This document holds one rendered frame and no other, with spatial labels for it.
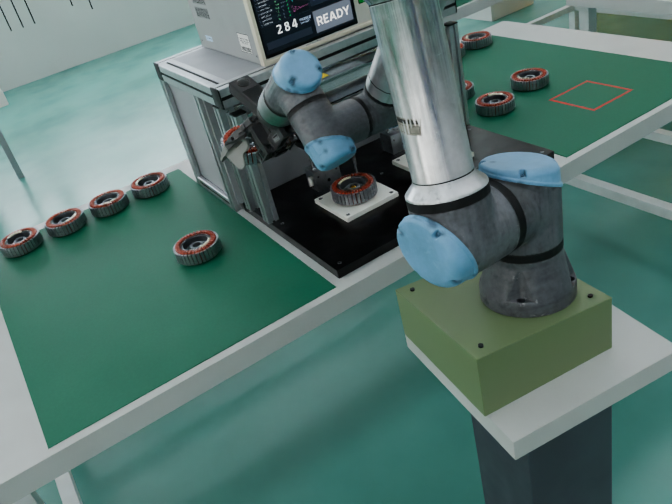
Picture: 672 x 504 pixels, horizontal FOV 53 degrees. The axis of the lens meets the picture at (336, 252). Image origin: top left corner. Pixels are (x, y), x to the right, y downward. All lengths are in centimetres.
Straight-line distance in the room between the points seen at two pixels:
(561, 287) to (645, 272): 155
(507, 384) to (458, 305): 15
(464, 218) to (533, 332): 23
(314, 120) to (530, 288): 43
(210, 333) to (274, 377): 102
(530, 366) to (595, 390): 11
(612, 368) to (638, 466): 86
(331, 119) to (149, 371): 60
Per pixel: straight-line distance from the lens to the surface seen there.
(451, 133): 88
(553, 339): 107
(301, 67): 112
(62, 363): 150
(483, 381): 103
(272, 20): 160
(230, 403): 236
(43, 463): 131
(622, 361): 116
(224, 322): 140
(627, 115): 194
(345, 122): 113
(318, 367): 237
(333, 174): 174
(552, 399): 110
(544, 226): 102
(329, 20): 167
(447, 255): 89
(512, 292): 106
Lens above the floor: 154
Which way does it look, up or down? 32 degrees down
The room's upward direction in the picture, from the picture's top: 15 degrees counter-clockwise
